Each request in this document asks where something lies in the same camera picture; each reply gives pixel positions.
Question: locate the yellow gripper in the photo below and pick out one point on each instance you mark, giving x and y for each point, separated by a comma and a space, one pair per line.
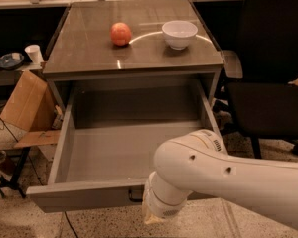
161, 207

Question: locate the black office chair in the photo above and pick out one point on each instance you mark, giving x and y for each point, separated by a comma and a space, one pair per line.
261, 74

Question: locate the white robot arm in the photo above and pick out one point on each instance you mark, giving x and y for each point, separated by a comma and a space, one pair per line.
197, 162

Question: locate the red apple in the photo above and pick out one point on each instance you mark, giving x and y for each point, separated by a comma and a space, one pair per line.
120, 34

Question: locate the brown cardboard box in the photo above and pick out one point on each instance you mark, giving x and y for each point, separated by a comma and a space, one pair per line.
31, 108

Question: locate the grey top drawer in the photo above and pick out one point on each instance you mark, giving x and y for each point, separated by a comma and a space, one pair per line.
110, 132

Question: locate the white paper cup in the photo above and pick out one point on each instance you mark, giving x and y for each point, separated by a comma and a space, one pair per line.
34, 53

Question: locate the white bowl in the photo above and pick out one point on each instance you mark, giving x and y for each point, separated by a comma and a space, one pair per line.
178, 34

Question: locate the grey drawer cabinet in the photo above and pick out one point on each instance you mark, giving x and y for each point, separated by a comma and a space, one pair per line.
84, 49

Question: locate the dark blue plate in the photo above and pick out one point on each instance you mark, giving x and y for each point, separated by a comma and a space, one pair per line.
11, 61

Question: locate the black metal stand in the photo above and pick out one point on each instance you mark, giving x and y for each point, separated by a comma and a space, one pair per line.
12, 182

